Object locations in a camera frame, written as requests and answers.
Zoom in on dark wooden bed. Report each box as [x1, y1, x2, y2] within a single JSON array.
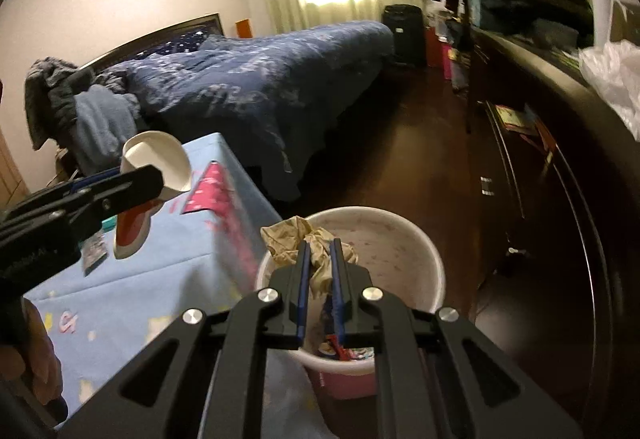
[[77, 13, 396, 204]]

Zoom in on person's left hand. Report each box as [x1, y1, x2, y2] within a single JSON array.
[[0, 299, 64, 402]]

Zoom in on black puffer jacket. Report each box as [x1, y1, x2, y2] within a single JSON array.
[[47, 68, 101, 130]]

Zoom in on red container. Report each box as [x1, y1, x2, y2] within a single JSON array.
[[425, 26, 446, 68]]

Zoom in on colourful books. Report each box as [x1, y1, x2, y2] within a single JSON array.
[[492, 103, 559, 166]]

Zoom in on grey knit garment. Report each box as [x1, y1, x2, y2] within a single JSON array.
[[25, 58, 76, 150]]

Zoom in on navy patterned duvet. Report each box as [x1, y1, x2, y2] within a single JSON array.
[[122, 19, 396, 200]]

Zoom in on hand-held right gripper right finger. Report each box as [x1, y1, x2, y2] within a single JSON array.
[[327, 238, 586, 439]]

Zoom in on pink storage box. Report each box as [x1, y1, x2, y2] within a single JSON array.
[[442, 41, 463, 80]]

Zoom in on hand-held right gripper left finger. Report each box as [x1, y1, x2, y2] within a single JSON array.
[[57, 239, 313, 439]]

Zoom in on small dark packet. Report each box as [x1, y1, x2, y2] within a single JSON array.
[[82, 238, 109, 276]]

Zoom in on white pink plastic bin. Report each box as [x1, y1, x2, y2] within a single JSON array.
[[255, 206, 446, 401]]

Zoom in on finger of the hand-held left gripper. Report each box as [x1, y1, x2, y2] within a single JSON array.
[[5, 170, 123, 214], [67, 165, 166, 226]]

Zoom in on colourful snack wrapper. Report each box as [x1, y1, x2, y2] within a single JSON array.
[[319, 333, 373, 364]]

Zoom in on beige cloth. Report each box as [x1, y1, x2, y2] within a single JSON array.
[[261, 216, 361, 301]]

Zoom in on white plastic bag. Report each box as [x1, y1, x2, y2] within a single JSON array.
[[579, 40, 640, 140]]

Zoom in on light blue printed tablecloth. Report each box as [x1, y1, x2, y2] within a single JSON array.
[[22, 133, 328, 439]]

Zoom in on dark wooden dresser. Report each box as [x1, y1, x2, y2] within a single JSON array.
[[464, 21, 640, 439]]

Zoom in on black suitcase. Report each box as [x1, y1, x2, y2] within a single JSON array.
[[382, 4, 425, 68]]

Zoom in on crushed white paper cup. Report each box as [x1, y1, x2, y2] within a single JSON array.
[[114, 131, 193, 261]]

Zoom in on brown wooden wardrobe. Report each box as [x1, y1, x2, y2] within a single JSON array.
[[0, 126, 30, 210]]

